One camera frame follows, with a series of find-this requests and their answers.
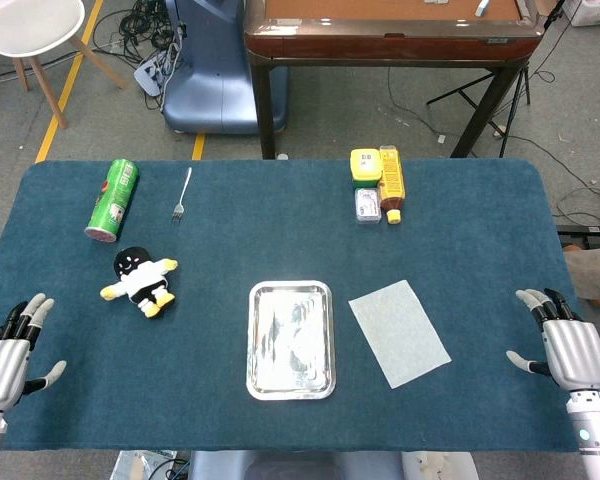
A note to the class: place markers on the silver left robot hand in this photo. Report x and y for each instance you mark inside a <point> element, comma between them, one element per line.
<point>2,360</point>

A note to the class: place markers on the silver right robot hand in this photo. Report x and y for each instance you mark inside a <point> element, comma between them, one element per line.
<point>575,352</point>

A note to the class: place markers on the white paper sheet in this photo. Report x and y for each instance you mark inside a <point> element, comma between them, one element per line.
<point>400,335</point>

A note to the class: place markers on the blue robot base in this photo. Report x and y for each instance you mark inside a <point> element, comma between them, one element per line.
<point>210,90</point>

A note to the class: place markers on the shiny metal tray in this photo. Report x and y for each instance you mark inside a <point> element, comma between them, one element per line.
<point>290,340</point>

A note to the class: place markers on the beige trouser leg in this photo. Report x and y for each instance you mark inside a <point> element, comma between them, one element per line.
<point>595,272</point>

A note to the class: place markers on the black segmented track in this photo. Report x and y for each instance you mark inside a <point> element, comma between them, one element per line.
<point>587,237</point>

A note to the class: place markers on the black white plush doll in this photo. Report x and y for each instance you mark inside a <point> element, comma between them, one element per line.
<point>140,280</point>

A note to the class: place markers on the clear plastic bag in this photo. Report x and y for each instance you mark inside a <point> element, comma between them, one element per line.
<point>135,465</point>

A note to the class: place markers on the green chips can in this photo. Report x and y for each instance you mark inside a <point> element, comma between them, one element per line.
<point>112,200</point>

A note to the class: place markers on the silver fork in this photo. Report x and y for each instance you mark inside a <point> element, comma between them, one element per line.
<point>178,210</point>

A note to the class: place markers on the yellow capped honey bottle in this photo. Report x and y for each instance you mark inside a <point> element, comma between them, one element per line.
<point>391,180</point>

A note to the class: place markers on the small clear plastic box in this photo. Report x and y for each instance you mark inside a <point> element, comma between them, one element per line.
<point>368,205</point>

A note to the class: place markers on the yellow lidded tub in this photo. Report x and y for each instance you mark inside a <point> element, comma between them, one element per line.
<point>365,167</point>

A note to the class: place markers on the grey blue robot torso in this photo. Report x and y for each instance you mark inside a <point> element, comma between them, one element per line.
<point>305,467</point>

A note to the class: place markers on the teal table cloth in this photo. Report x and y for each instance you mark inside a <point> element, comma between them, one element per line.
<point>280,240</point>

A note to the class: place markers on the white power strip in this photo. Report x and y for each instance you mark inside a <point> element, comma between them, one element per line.
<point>150,75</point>

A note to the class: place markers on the white chair wooden legs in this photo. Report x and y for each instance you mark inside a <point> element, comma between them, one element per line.
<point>30,25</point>

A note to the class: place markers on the white storage box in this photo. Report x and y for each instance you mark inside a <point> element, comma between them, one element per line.
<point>595,10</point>

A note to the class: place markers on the brown mahjong table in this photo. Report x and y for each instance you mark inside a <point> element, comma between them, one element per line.
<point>380,47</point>

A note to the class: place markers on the pair of white mahjong tiles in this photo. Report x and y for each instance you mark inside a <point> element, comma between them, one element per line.
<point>436,1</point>

